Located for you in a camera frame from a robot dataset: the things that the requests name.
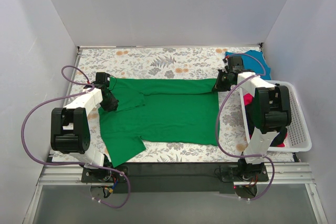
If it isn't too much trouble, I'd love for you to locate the green t shirt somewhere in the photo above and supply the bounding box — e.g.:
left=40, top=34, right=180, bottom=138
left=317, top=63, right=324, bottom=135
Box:
left=99, top=79, right=219, bottom=166

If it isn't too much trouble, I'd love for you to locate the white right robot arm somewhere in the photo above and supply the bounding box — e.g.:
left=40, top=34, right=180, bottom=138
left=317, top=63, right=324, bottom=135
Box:
left=212, top=54, right=291, bottom=181

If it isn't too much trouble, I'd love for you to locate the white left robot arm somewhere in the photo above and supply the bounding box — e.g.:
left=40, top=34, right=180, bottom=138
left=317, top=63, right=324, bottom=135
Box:
left=50, top=72, right=119, bottom=182

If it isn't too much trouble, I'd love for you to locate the folded blue t shirt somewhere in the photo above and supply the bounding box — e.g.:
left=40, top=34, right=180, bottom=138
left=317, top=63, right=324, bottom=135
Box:
left=225, top=50, right=271, bottom=80

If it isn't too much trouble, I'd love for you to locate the red t shirt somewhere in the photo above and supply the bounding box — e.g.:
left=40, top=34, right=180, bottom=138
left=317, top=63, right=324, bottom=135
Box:
left=243, top=92, right=286, bottom=148

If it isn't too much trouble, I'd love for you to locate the floral table cloth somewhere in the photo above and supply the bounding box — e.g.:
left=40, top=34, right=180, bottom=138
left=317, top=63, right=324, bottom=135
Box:
left=72, top=47, right=260, bottom=163

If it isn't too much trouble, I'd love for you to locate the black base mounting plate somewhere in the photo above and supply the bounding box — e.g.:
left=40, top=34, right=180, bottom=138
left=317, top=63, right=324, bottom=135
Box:
left=81, top=163, right=271, bottom=194

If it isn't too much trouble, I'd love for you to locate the black t shirt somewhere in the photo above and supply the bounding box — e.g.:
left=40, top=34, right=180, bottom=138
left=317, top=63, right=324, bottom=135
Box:
left=245, top=98, right=288, bottom=147

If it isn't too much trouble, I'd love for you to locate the white plastic laundry basket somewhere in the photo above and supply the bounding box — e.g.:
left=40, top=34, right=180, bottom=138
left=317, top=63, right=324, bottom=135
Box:
left=239, top=78, right=312, bottom=155

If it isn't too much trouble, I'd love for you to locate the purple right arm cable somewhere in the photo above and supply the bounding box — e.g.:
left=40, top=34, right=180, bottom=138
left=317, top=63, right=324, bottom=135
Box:
left=215, top=53, right=275, bottom=201

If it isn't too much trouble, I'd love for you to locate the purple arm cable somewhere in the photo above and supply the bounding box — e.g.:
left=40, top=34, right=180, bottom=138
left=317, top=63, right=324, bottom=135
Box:
left=215, top=53, right=275, bottom=201
left=20, top=66, right=131, bottom=209

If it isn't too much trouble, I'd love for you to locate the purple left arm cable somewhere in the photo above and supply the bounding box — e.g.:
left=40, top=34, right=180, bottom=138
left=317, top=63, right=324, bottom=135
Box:
left=20, top=66, right=131, bottom=209

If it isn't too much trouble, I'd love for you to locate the aluminium frame rail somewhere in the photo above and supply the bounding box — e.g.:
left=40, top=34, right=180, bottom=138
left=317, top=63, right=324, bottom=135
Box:
left=38, top=162, right=315, bottom=185

